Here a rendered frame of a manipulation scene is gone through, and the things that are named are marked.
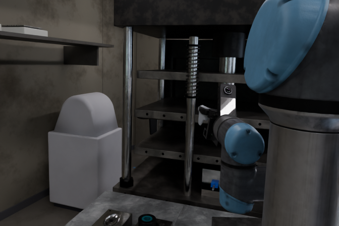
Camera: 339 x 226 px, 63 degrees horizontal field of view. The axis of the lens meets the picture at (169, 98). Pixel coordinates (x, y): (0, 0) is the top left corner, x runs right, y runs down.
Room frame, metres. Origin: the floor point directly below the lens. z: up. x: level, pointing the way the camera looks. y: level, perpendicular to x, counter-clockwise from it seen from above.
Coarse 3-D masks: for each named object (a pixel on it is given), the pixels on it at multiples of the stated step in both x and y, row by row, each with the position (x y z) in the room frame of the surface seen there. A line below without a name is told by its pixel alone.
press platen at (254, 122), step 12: (144, 108) 1.81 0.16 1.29; (156, 108) 1.83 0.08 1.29; (168, 108) 1.84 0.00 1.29; (180, 108) 1.86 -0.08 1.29; (216, 108) 1.90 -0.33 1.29; (240, 108) 1.94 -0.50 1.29; (252, 108) 1.96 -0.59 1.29; (180, 120) 1.69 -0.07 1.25; (204, 120) 1.64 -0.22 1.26; (252, 120) 1.56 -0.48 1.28; (264, 120) 1.55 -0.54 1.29
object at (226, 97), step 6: (222, 84) 0.75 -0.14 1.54; (228, 84) 0.76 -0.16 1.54; (222, 90) 0.74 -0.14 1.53; (228, 90) 0.74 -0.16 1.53; (234, 90) 0.75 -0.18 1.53; (222, 96) 0.74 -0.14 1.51; (228, 96) 0.74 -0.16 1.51; (234, 96) 0.74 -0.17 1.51; (222, 102) 0.73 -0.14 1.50; (228, 102) 0.73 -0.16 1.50; (234, 102) 0.73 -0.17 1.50; (222, 108) 0.72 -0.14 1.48; (228, 108) 0.72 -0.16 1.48; (234, 108) 0.72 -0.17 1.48; (222, 114) 0.71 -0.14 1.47; (234, 114) 0.72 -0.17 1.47
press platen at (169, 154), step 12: (156, 132) 2.17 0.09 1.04; (168, 132) 2.18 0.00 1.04; (180, 132) 2.19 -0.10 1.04; (144, 144) 1.83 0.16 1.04; (156, 144) 1.84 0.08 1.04; (168, 144) 1.85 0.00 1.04; (180, 144) 1.85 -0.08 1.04; (204, 144) 1.87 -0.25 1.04; (264, 144) 1.92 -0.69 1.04; (156, 156) 1.73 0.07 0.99; (168, 156) 1.70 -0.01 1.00; (180, 156) 1.70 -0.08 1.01; (204, 156) 1.64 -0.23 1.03; (216, 156) 1.63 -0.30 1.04; (264, 156) 1.65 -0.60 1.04
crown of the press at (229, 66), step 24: (120, 0) 1.69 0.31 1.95; (144, 0) 1.65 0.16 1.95; (168, 0) 1.61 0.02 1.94; (192, 0) 1.57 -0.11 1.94; (216, 0) 1.53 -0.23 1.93; (240, 0) 1.50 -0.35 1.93; (264, 0) 1.46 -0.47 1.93; (120, 24) 1.69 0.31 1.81; (144, 24) 1.65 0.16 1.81; (168, 24) 1.61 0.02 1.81; (192, 24) 1.57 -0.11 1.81; (216, 24) 1.53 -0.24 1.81; (240, 24) 1.50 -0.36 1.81; (216, 48) 1.86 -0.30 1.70; (240, 48) 1.83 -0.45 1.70
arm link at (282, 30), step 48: (288, 0) 0.29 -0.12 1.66; (336, 0) 0.28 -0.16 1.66; (288, 48) 0.26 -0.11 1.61; (336, 48) 0.26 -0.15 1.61; (288, 96) 0.28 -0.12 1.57; (336, 96) 0.26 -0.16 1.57; (288, 144) 0.30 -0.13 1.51; (336, 144) 0.28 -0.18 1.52; (288, 192) 0.29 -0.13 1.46; (336, 192) 0.28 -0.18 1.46
